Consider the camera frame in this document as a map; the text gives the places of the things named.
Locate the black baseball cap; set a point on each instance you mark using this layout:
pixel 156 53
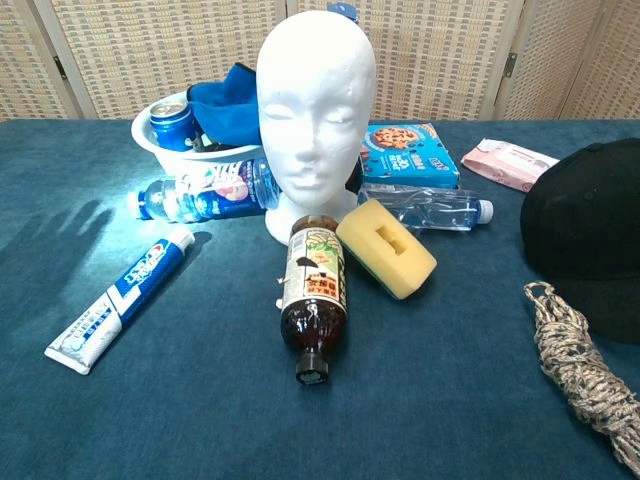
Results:
pixel 585 225

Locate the brown tea bottle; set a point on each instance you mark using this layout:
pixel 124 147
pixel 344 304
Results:
pixel 312 300

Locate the yellow sponge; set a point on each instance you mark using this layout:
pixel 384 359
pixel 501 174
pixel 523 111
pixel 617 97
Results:
pixel 385 260

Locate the blue label drink bottle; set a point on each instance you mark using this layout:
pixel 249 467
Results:
pixel 210 200

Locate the blue cookie box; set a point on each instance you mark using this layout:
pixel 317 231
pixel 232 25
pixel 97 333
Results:
pixel 410 155

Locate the clear water bottle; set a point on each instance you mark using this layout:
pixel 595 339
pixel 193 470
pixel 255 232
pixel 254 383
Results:
pixel 440 207

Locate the white foam mannequin head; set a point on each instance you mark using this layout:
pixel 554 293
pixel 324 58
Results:
pixel 315 100

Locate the white plastic basin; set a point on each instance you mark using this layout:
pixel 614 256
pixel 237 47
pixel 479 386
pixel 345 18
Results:
pixel 200 162

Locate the blue microfibre cloth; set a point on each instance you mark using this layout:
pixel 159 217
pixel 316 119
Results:
pixel 225 110

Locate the blue drink can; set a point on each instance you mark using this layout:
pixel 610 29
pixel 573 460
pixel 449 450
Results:
pixel 172 130

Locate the blue white toothpaste tube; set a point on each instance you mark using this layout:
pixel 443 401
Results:
pixel 130 285

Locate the pink wet wipes pack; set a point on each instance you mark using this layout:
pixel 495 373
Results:
pixel 505 165

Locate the woven folding screen panel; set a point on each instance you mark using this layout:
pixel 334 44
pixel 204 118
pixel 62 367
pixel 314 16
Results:
pixel 150 50
pixel 20 60
pixel 555 60
pixel 440 60
pixel 615 75

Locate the blue Oreo box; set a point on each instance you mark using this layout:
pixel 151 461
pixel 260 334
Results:
pixel 345 9

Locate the black screen hinge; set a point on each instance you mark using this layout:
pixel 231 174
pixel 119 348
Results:
pixel 510 65
pixel 60 68

